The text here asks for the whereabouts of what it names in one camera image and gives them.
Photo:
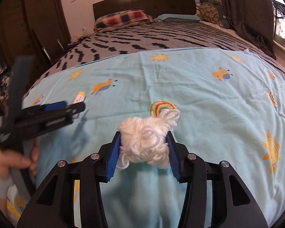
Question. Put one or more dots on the dark wooden wardrobe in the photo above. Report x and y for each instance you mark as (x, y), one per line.
(38, 11)

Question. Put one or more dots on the patterned cushion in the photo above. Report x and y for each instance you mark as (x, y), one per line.
(210, 10)

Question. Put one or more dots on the pale printed bed sheet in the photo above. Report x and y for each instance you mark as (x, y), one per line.
(204, 123)

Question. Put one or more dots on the grey black patterned blanket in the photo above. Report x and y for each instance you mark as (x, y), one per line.
(156, 38)

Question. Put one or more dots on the white yarn ball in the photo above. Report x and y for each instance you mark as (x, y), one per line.
(144, 142)

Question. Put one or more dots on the teal pillow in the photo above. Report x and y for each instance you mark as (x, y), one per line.
(178, 18)

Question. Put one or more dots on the small white yellow packet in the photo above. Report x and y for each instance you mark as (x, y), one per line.
(79, 97)

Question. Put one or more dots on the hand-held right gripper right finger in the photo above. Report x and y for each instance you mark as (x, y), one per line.
(174, 161)

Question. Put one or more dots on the person's left hand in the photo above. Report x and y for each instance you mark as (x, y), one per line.
(11, 161)

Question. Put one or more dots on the dark wooden headboard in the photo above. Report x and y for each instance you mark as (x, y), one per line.
(144, 2)

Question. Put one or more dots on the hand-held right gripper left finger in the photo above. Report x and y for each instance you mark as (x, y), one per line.
(112, 156)

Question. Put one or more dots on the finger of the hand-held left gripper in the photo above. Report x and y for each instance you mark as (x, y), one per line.
(77, 109)
(55, 105)

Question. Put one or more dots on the red blue plaid pillow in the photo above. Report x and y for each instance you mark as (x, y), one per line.
(118, 20)

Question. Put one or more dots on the dark curtain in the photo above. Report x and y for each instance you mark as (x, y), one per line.
(247, 11)

